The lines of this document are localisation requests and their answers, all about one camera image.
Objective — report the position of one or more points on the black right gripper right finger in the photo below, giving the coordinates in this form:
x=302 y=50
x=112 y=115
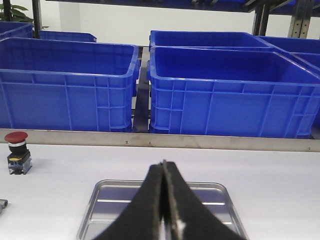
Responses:
x=187 y=218

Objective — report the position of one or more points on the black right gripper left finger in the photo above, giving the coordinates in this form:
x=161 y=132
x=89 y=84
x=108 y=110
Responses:
x=141 y=219

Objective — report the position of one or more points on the silver metal tray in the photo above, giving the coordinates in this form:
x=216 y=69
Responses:
x=110 y=197

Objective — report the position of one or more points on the blue plastic crate right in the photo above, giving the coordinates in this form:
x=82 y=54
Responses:
x=231 y=93

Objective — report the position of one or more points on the blue plastic crate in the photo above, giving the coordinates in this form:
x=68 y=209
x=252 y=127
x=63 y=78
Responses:
x=231 y=93
x=67 y=85

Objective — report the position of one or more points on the red emergency stop button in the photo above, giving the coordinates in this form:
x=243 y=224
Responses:
x=19 y=160

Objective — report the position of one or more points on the grey metal clamp block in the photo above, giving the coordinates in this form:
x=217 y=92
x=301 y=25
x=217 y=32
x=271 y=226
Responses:
x=3 y=204

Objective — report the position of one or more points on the blue plastic crate centre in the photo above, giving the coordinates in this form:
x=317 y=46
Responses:
x=67 y=85

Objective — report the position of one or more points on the blue crate behind right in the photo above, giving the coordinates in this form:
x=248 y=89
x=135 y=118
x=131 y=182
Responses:
x=208 y=40

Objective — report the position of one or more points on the blue crate rear right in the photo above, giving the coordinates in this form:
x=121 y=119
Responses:
x=310 y=61

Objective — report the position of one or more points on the blue crate rear centre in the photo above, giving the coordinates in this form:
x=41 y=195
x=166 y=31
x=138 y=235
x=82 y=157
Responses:
x=67 y=36

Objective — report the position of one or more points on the blue crate far right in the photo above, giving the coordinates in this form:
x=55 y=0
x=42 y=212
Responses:
x=294 y=45

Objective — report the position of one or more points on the blue crate far left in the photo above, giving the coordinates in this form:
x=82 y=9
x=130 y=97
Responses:
x=9 y=29

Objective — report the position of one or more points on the green potted plant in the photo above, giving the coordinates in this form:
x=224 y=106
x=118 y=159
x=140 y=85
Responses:
x=15 y=13

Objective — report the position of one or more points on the black metal post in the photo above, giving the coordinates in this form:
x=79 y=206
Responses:
x=37 y=20

